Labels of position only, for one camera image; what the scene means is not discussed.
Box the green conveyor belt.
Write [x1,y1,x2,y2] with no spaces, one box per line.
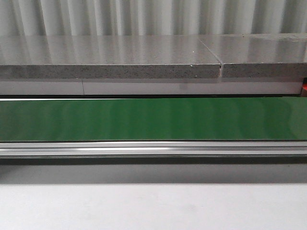
[0,97,307,164]

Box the grey stone counter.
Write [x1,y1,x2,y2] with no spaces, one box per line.
[0,34,307,96]

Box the red plastic tray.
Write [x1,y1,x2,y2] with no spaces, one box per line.
[301,78,307,97]

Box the white pleated curtain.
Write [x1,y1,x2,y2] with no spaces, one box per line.
[0,0,307,36]

